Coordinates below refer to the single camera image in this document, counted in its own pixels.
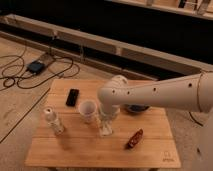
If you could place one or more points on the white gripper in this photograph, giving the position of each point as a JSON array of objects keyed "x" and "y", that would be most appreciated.
[{"x": 107, "y": 114}]

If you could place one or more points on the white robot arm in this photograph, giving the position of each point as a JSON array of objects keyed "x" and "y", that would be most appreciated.
[{"x": 192, "y": 93}]

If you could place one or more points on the red brown snack bar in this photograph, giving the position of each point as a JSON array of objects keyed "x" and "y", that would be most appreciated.
[{"x": 134, "y": 140}]

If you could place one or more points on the dark blue bowl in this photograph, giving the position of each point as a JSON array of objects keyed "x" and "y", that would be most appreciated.
[{"x": 135, "y": 109}]

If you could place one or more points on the wooden table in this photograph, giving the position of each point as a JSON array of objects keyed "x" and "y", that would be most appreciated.
[{"x": 81, "y": 145}]

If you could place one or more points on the black smartphone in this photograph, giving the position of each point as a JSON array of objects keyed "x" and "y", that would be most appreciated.
[{"x": 72, "y": 97}]

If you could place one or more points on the clear plastic bottle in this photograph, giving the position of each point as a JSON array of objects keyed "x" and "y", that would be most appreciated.
[{"x": 53, "y": 120}]

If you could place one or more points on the blue power adapter box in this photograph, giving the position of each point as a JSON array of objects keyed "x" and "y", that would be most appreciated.
[{"x": 35, "y": 67}]

